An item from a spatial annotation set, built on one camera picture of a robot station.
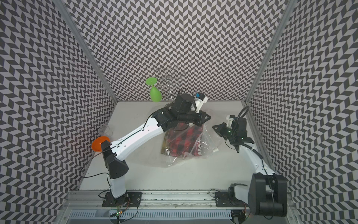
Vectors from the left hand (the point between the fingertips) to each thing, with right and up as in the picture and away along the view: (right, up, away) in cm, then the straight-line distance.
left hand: (209, 119), depth 67 cm
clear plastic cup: (-70, -10, +31) cm, 77 cm away
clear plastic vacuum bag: (0, -14, +3) cm, 15 cm away
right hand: (+4, -7, +16) cm, 18 cm away
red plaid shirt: (-13, -14, +19) cm, 27 cm away
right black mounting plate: (+8, -44, +6) cm, 45 cm away
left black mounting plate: (-40, -42, +4) cm, 59 cm away
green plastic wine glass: (-32, +15, +26) cm, 44 cm away
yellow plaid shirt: (-25, -21, +20) cm, 38 cm away
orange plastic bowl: (-71, -18, +24) cm, 77 cm away
